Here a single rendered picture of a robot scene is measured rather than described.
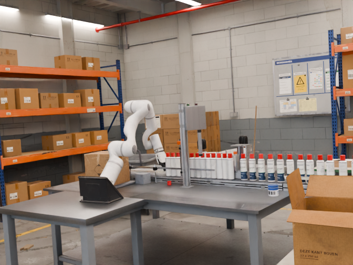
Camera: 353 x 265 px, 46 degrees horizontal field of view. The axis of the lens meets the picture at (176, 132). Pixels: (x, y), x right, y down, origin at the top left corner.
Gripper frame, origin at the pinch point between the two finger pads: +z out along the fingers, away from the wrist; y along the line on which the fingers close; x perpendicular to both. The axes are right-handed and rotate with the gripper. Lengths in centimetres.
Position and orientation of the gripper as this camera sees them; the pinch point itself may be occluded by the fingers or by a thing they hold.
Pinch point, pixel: (165, 168)
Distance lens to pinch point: 372.4
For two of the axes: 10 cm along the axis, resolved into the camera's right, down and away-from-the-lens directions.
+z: 3.3, 9.3, -1.6
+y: 6.0, -0.8, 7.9
